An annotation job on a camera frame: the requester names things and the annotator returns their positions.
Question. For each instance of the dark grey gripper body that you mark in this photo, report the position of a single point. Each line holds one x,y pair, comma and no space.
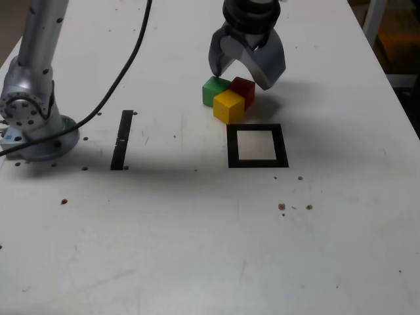
251,37

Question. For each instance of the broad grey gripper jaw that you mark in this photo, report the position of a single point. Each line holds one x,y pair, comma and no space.
269,65

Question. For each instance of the narrow dark grey gripper jaw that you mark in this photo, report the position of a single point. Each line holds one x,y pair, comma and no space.
220,52

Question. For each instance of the red cube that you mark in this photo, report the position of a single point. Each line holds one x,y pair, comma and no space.
244,88

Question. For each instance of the green cube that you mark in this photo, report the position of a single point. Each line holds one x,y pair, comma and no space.
212,89

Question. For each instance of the yellow cube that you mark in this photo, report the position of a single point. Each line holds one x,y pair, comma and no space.
228,106

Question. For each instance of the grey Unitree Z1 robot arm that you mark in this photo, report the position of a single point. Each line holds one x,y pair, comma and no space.
36,65

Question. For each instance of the black tape square outline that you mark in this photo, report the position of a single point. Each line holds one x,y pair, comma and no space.
233,147

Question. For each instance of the brown cardboard box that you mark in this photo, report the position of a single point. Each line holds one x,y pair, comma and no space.
400,49

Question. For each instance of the white shelf board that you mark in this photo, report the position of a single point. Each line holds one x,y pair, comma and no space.
407,80

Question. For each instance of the black tape strip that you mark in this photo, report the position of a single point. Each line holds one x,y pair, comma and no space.
120,151

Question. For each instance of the white metal frame bar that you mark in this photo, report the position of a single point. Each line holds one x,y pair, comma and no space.
374,13

